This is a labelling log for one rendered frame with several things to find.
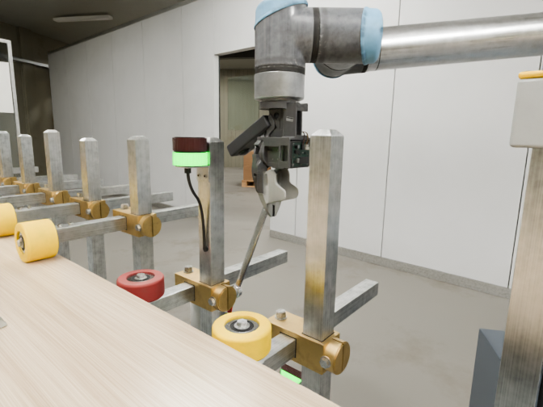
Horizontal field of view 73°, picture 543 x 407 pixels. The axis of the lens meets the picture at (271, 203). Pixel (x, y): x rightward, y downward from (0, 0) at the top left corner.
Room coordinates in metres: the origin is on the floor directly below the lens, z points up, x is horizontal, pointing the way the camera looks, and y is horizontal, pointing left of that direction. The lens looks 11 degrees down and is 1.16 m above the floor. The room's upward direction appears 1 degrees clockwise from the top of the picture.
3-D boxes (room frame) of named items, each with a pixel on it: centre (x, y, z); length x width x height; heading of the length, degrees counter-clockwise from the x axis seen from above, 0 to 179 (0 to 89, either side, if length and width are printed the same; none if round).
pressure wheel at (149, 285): (0.62, 0.23, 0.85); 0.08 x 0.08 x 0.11
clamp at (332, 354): (0.55, -0.06, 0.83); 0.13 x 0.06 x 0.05; 50
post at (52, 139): (1.17, 0.69, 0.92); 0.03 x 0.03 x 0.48; 50
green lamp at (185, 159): (0.66, 0.15, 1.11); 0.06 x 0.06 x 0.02
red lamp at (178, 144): (0.66, 0.15, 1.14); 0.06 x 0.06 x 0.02
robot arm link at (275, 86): (0.69, -0.01, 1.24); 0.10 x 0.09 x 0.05; 140
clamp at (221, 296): (0.70, 0.13, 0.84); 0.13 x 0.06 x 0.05; 50
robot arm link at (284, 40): (0.69, -0.01, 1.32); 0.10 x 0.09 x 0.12; 91
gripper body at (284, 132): (0.68, -0.02, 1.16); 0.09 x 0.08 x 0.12; 50
